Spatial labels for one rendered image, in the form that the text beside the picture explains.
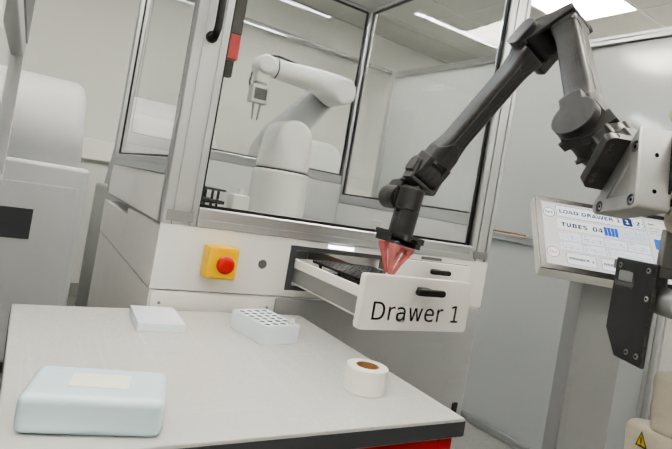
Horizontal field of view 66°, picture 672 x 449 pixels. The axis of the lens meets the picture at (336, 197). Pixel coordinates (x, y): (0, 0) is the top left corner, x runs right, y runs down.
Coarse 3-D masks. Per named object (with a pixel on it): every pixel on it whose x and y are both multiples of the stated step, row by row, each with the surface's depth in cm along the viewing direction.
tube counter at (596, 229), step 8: (592, 224) 178; (592, 232) 176; (600, 232) 176; (608, 232) 176; (616, 232) 177; (624, 232) 177; (632, 232) 177; (640, 232) 177; (632, 240) 175; (640, 240) 175
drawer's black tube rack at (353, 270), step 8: (320, 264) 128; (328, 264) 128; (336, 264) 131; (344, 264) 134; (352, 264) 137; (344, 272) 119; (352, 272) 122; (360, 272) 123; (368, 272) 126; (376, 272) 129; (352, 280) 129
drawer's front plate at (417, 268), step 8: (408, 264) 147; (416, 264) 149; (424, 264) 150; (432, 264) 152; (440, 264) 153; (448, 264) 155; (400, 272) 146; (408, 272) 147; (416, 272) 149; (424, 272) 150; (456, 272) 157; (464, 272) 158; (456, 280) 157; (464, 280) 159
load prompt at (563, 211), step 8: (560, 208) 182; (568, 208) 182; (576, 208) 183; (560, 216) 180; (568, 216) 180; (576, 216) 180; (584, 216) 180; (592, 216) 181; (600, 216) 181; (608, 216) 181; (608, 224) 179; (616, 224) 179; (624, 224) 179; (632, 224) 179; (640, 224) 179
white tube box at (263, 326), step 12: (240, 312) 107; (252, 312) 109; (264, 312) 111; (240, 324) 106; (252, 324) 103; (264, 324) 101; (276, 324) 104; (288, 324) 104; (252, 336) 102; (264, 336) 100; (276, 336) 102; (288, 336) 104
